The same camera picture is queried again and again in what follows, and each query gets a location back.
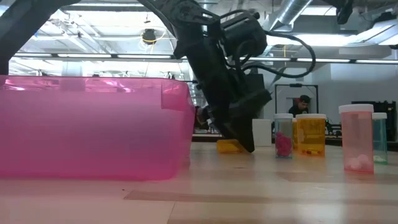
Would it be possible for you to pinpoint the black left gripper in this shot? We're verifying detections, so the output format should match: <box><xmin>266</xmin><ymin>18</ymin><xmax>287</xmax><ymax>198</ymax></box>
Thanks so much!
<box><xmin>172</xmin><ymin>18</ymin><xmax>273</xmax><ymax>153</ymax></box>

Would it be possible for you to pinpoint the small orange pill bottle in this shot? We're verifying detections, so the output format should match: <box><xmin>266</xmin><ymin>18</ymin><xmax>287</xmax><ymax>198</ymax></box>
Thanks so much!
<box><xmin>216</xmin><ymin>139</ymin><xmax>246</xmax><ymax>154</ymax></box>

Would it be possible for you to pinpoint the clear bottle with pink pills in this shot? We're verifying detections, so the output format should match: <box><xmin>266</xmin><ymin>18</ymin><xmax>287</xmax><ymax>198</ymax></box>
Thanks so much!
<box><xmin>273</xmin><ymin>113</ymin><xmax>294</xmax><ymax>159</ymax></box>

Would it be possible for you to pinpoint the wide orange pill bottle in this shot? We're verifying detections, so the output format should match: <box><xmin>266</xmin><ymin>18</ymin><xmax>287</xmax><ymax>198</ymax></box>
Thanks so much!
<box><xmin>295</xmin><ymin>113</ymin><xmax>327</xmax><ymax>157</ymax></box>

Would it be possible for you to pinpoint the pink pill bottle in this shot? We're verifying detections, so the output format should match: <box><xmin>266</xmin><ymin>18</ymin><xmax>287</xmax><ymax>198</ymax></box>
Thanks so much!
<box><xmin>338</xmin><ymin>103</ymin><xmax>375</xmax><ymax>174</ymax></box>

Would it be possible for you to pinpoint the teal pill bottle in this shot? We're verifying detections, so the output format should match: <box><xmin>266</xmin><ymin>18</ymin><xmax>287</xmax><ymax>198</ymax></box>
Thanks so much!
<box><xmin>372</xmin><ymin>112</ymin><xmax>389</xmax><ymax>165</ymax></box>

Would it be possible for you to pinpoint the pink-red translucent plastic bin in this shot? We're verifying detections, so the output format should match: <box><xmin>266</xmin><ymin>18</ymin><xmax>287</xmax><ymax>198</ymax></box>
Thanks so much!
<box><xmin>0</xmin><ymin>74</ymin><xmax>196</xmax><ymax>182</ymax></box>

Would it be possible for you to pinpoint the white plant pot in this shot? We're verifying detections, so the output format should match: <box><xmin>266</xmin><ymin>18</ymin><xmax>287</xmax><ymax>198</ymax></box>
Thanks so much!
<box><xmin>251</xmin><ymin>118</ymin><xmax>272</xmax><ymax>147</ymax></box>

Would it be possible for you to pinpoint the long ceiling light fixture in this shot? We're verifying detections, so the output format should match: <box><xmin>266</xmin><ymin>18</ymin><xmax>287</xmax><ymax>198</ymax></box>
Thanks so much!
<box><xmin>9</xmin><ymin>52</ymin><xmax>187</xmax><ymax>60</ymax></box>
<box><xmin>248</xmin><ymin>57</ymin><xmax>398</xmax><ymax>65</ymax></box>

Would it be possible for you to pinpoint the person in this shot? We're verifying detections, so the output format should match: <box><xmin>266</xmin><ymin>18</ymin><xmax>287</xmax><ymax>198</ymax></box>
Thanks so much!
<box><xmin>288</xmin><ymin>95</ymin><xmax>312</xmax><ymax>118</ymax></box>

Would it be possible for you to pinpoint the black machine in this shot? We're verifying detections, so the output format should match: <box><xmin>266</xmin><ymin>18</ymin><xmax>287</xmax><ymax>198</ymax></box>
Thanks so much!
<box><xmin>351</xmin><ymin>100</ymin><xmax>398</xmax><ymax>142</ymax></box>

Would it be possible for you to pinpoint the silver ceiling duct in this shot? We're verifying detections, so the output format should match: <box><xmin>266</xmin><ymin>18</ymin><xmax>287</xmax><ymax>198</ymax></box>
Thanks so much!
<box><xmin>264</xmin><ymin>0</ymin><xmax>313</xmax><ymax>32</ymax></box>

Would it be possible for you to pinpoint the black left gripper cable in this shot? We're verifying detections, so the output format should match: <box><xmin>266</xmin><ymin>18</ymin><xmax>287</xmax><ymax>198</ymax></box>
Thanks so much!
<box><xmin>229</xmin><ymin>29</ymin><xmax>317</xmax><ymax>79</ymax></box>

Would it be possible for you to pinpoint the black metal rack frame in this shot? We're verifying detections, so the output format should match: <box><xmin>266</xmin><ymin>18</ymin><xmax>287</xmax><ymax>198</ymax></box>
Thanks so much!
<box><xmin>274</xmin><ymin>83</ymin><xmax>319</xmax><ymax>114</ymax></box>

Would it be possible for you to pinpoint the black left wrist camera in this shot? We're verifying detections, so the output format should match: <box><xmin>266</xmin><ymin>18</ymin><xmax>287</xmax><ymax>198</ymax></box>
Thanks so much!
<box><xmin>222</xmin><ymin>11</ymin><xmax>269</xmax><ymax>58</ymax></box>

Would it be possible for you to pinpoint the black overhead camera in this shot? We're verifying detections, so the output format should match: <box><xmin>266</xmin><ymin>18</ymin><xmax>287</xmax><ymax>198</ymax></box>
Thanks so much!
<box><xmin>142</xmin><ymin>28</ymin><xmax>158</xmax><ymax>45</ymax></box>

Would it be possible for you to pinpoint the black metal table frame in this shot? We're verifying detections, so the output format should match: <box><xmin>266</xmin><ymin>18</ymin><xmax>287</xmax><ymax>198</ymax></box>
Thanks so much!
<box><xmin>0</xmin><ymin>0</ymin><xmax>81</xmax><ymax>75</ymax></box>

